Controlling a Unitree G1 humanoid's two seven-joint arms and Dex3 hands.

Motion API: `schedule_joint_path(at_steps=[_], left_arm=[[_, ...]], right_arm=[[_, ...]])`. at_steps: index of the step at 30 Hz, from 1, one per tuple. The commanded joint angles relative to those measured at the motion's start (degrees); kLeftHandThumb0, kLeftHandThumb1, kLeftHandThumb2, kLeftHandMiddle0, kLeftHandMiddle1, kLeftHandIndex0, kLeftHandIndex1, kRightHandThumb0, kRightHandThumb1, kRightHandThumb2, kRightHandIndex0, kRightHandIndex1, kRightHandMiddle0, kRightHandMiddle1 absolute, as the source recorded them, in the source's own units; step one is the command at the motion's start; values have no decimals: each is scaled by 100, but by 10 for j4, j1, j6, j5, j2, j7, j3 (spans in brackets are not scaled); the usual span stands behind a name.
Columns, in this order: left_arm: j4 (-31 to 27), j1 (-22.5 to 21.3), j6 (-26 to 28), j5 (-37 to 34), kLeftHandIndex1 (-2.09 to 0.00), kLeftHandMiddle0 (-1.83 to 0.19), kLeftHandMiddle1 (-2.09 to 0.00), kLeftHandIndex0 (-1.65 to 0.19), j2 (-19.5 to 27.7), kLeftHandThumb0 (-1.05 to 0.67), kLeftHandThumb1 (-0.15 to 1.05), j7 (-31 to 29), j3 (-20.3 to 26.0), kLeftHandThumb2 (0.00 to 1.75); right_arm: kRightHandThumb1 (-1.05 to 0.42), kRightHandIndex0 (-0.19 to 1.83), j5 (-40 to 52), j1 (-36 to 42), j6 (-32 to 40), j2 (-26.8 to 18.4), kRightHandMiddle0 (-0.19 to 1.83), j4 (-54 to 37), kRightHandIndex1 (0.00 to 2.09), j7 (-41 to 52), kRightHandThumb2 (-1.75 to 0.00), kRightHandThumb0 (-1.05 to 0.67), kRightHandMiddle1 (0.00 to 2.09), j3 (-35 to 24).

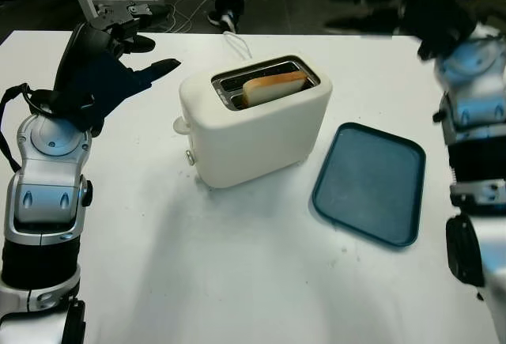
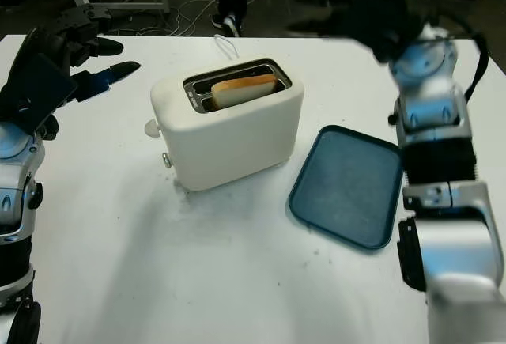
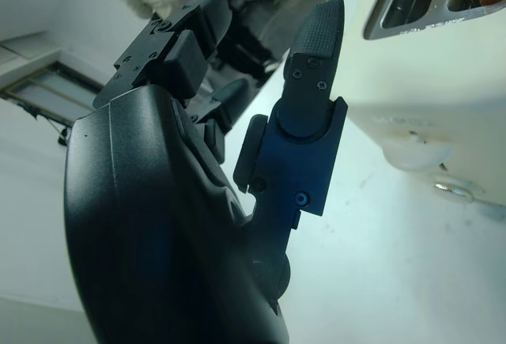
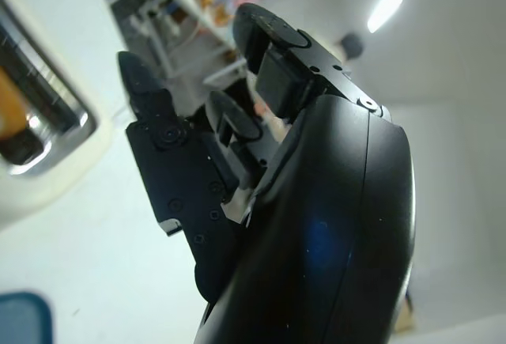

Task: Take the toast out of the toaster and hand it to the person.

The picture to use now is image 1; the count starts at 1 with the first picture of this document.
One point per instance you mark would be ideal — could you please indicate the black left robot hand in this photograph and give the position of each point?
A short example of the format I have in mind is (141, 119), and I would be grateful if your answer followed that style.
(83, 59)

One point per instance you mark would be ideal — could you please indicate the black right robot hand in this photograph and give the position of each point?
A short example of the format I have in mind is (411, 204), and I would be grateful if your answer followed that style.
(431, 4)

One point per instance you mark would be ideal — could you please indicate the slice of toast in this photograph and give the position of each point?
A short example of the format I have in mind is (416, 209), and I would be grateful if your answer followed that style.
(273, 87)

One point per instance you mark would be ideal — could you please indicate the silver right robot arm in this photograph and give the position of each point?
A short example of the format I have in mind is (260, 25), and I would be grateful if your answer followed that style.
(474, 103)

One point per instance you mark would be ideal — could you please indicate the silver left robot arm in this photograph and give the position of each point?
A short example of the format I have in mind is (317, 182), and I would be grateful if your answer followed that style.
(43, 170)

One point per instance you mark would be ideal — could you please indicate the white two-slot toaster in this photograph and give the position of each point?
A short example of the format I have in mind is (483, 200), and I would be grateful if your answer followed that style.
(257, 138)

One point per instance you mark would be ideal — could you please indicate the dark teal plastic tray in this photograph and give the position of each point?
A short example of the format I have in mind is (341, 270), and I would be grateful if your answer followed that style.
(367, 186)

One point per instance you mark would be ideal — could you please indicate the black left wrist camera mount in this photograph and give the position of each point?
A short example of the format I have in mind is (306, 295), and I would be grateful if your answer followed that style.
(85, 116)

